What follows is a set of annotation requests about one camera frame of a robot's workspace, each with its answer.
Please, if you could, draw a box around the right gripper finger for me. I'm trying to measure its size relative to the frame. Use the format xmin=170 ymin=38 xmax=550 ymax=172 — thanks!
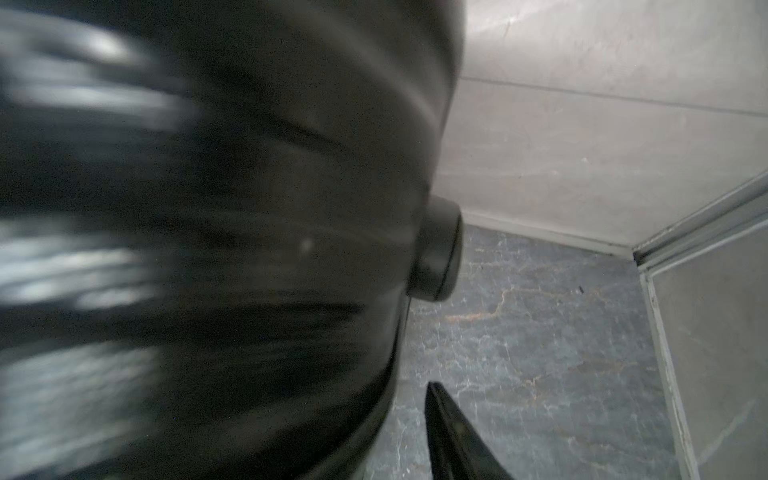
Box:
xmin=424 ymin=382 xmax=514 ymax=480

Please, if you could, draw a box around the black hard-shell suitcase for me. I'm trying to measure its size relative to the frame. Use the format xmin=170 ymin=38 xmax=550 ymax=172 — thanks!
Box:
xmin=1 ymin=1 xmax=466 ymax=479

